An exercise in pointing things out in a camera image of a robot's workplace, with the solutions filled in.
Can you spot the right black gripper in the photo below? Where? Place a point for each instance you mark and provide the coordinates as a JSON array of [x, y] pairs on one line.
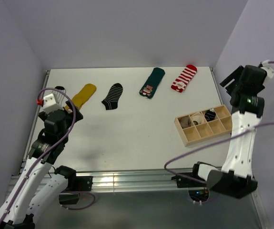
[[236, 75]]

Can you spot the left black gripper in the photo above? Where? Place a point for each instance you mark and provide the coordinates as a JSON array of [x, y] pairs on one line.
[[70, 114]]

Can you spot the black vertical-striped ankle sock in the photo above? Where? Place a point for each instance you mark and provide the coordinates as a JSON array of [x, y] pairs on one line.
[[210, 115]]

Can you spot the cream and brown sock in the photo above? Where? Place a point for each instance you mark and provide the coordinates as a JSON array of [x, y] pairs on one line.
[[198, 118]]

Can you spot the tan sock with maroon stripes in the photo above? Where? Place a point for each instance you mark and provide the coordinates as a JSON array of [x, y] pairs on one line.
[[185, 122]]

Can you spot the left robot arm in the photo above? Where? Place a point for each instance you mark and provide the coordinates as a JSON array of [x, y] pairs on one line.
[[23, 203]]

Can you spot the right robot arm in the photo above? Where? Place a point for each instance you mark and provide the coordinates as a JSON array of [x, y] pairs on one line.
[[235, 178]]

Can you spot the mustard yellow sock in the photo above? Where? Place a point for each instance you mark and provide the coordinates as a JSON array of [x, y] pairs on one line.
[[83, 95]]

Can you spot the white black vertical-striped sock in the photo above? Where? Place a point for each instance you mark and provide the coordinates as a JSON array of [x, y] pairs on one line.
[[59, 95]]

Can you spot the black horizontal-striped ankle sock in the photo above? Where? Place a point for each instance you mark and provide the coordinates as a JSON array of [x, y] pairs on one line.
[[110, 102]]

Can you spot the red white striped santa sock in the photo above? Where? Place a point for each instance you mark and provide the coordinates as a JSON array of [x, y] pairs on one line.
[[181, 82]]

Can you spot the wooden compartment tray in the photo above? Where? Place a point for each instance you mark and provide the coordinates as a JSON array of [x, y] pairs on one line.
[[221, 125]]

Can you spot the dark green reindeer sock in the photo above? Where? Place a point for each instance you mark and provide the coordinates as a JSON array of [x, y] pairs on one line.
[[149, 88]]

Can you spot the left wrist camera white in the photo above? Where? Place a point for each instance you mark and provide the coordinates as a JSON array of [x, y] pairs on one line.
[[49, 103]]

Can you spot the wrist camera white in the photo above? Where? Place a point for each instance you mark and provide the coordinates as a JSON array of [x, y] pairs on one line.
[[265, 65], [49, 103]]

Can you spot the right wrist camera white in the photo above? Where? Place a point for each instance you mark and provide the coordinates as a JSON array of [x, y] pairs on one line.
[[265, 65]]

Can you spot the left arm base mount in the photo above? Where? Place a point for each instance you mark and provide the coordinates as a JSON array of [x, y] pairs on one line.
[[77, 192]]

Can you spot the aluminium table frame rail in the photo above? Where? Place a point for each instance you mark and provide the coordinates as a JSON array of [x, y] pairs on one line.
[[128, 181]]

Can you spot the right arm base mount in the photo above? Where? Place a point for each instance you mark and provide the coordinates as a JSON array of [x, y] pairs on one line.
[[198, 192]]

